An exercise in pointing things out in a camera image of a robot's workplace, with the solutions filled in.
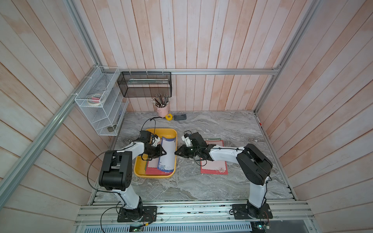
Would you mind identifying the aluminium front rail frame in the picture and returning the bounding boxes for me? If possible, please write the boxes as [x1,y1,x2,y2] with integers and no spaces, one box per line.
[72,199,320,233]

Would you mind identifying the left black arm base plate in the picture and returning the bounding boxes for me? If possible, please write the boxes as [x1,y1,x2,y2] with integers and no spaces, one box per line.
[117,206,157,223]

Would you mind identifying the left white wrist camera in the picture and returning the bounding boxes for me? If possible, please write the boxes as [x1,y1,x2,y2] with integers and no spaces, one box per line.
[151,135,161,147]

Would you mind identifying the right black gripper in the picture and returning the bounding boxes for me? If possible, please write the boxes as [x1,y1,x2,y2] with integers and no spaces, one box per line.
[174,145,201,159]

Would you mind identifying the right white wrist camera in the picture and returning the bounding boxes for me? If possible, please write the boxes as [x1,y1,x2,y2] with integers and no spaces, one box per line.
[182,134,193,147]

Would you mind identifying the red bordered stationery paper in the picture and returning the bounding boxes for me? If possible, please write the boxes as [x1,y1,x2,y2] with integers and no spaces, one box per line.
[200,140,228,175]
[145,158,173,176]

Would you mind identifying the yellow plastic storage tray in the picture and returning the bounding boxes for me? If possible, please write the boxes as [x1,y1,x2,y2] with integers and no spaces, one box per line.
[134,128,177,179]

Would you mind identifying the yellow tape measure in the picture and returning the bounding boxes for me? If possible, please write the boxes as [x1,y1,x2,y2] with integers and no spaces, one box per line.
[165,114,173,121]

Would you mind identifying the pink pencil cup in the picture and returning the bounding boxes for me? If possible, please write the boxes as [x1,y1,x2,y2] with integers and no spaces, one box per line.
[156,105,169,118]

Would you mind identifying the tape roll on shelf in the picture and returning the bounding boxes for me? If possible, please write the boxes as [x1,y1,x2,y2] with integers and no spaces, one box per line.
[86,93,106,106]

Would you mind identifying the black mesh wall basket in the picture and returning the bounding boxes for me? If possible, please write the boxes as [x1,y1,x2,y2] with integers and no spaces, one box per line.
[117,71,173,98]

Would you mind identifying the pencils bundle in cup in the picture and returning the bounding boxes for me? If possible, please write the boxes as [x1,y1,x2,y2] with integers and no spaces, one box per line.
[152,94,170,108]

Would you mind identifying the green bordered stationery paper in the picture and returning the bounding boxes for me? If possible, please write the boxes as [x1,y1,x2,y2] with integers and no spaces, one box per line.
[204,138,221,141]

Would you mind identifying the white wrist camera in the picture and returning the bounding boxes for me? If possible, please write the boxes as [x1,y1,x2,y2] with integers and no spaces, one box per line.
[182,134,193,147]
[151,135,161,147]

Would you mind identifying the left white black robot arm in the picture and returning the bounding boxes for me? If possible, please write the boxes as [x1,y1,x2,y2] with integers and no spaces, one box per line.
[97,131,167,222]

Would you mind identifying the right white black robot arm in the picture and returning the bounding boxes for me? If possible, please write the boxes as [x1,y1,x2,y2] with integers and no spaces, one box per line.
[175,133,273,209]

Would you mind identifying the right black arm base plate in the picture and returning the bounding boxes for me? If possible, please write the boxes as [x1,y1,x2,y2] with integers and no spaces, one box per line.
[230,202,273,220]

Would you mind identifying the white wire shelf rack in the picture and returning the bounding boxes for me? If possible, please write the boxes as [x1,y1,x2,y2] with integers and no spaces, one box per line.
[75,66,128,136]

